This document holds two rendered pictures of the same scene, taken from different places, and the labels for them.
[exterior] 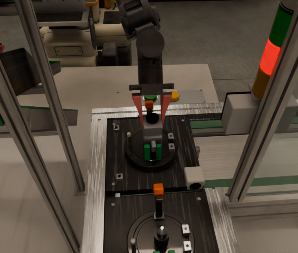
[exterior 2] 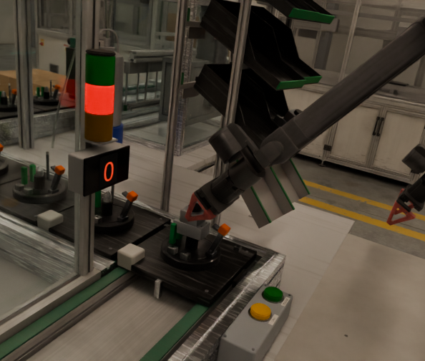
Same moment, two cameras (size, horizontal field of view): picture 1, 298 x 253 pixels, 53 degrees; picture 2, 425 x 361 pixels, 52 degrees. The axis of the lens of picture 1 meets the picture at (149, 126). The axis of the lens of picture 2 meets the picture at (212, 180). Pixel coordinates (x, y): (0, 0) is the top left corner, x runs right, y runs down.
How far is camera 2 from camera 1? 1.23 m
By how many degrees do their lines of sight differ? 93
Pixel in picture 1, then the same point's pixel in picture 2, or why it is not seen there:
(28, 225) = not seen: hidden behind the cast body
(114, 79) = (385, 347)
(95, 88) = (365, 320)
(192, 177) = (129, 246)
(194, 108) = (221, 321)
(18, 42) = not seen: outside the picture
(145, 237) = (117, 210)
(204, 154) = (154, 309)
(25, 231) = not seen: hidden behind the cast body
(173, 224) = (109, 221)
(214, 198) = (99, 264)
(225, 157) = (131, 321)
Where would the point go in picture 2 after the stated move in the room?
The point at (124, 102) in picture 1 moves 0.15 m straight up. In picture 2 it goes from (319, 331) to (334, 275)
